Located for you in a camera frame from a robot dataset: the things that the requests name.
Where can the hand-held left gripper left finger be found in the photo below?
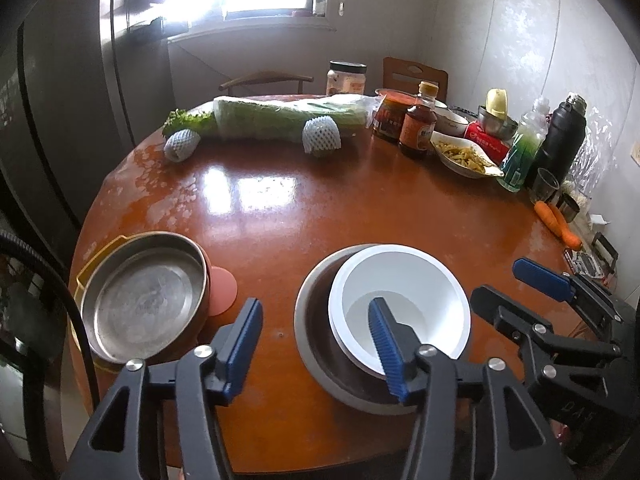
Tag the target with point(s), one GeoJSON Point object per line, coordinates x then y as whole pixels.
{"type": "Point", "coordinates": [242, 350]}

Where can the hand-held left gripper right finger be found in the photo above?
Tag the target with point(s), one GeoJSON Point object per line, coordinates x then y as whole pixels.
{"type": "Point", "coordinates": [387, 355]}

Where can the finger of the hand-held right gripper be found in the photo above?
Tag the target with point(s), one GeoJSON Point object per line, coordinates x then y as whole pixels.
{"type": "Point", "coordinates": [542, 277]}
{"type": "Point", "coordinates": [500, 312]}

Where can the large stainless steel bowl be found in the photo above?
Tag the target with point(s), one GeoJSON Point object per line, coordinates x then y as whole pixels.
{"type": "Point", "coordinates": [312, 320]}

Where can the shallow round steel pan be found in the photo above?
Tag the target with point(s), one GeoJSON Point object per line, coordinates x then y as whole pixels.
{"type": "Point", "coordinates": [145, 300]}

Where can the yellow shell-shaped plate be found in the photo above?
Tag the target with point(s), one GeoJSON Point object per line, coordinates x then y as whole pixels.
{"type": "Point", "coordinates": [79, 285]}

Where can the orange carrot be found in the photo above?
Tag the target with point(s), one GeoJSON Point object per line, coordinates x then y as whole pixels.
{"type": "Point", "coordinates": [547, 216]}
{"type": "Point", "coordinates": [567, 232]}

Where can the small steel cup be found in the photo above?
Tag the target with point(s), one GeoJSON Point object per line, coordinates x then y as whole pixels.
{"type": "Point", "coordinates": [570, 207]}

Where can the small glass cup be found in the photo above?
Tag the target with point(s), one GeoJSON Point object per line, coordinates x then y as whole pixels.
{"type": "Point", "coordinates": [544, 185]}

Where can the green liquid plastic bottle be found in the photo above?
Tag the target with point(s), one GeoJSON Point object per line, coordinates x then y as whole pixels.
{"type": "Point", "coordinates": [517, 160]}

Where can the clear crinkled plastic bag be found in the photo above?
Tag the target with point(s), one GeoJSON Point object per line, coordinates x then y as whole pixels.
{"type": "Point", "coordinates": [592, 150]}

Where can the black thermos flask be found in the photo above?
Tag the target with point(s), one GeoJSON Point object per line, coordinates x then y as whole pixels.
{"type": "Point", "coordinates": [562, 140]}

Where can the white dish with food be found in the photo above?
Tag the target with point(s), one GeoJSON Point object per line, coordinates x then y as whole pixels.
{"type": "Point", "coordinates": [462, 155]}

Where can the red packet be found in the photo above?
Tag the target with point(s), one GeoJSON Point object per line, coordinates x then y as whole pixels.
{"type": "Point", "coordinates": [487, 140]}

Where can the steel bowl holding yellow cup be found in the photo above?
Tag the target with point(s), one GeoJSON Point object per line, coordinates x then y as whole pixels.
{"type": "Point", "coordinates": [495, 126]}

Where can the white ceramic bowl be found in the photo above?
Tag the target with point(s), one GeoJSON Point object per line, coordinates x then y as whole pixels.
{"type": "Point", "coordinates": [452, 121]}

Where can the yellow plastic cup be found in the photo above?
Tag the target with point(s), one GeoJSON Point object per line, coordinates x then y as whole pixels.
{"type": "Point", "coordinates": [497, 102]}

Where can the brown sauce bottle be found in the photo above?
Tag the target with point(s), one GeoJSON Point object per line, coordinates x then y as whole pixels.
{"type": "Point", "coordinates": [415, 135]}

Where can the small fruit in foam net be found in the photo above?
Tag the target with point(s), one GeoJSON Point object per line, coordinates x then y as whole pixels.
{"type": "Point", "coordinates": [181, 145]}

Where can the red-lidded sauce jar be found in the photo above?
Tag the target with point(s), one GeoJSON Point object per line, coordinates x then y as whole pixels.
{"type": "Point", "coordinates": [390, 120]}

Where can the large fruit in foam net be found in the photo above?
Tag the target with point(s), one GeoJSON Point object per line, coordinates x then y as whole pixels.
{"type": "Point", "coordinates": [321, 135]}

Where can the wrapped napa cabbage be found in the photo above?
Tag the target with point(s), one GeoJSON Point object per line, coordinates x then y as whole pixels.
{"type": "Point", "coordinates": [260, 117]}

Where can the green leaf lettuce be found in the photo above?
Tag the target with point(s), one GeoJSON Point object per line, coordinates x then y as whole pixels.
{"type": "Point", "coordinates": [190, 121]}

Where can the wooden chair with cut-out back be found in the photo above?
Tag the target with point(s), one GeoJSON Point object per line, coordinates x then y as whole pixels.
{"type": "Point", "coordinates": [415, 76]}

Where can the curved-back wooden chair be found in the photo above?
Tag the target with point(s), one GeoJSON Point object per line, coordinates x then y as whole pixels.
{"type": "Point", "coordinates": [265, 77]}

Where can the black-lidded clear jar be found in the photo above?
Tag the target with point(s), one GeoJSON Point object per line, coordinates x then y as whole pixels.
{"type": "Point", "coordinates": [346, 80]}

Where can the dark grey refrigerator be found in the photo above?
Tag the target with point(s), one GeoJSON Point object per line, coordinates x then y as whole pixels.
{"type": "Point", "coordinates": [75, 85]}

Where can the small white windowsill bottle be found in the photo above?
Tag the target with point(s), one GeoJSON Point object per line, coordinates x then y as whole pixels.
{"type": "Point", "coordinates": [320, 6]}

